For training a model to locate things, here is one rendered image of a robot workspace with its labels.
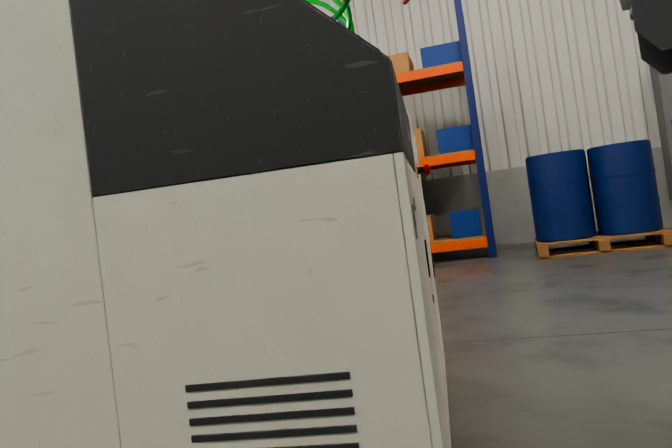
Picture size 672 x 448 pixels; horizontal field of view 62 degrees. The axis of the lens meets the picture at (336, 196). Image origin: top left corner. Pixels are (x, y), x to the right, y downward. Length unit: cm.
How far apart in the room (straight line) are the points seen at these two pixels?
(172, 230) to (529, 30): 732
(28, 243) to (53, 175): 14
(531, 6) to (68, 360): 752
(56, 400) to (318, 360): 51
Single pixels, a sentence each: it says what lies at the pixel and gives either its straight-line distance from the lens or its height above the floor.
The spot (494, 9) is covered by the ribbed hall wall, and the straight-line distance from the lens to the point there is 814.
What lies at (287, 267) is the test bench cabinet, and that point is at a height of 62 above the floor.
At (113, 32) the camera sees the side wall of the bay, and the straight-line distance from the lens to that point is 116.
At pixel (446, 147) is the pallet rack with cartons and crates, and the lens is 662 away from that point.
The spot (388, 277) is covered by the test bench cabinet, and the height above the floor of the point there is 58.
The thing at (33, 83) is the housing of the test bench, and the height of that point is 102.
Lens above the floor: 70
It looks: 2 degrees up
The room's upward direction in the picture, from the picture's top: 7 degrees counter-clockwise
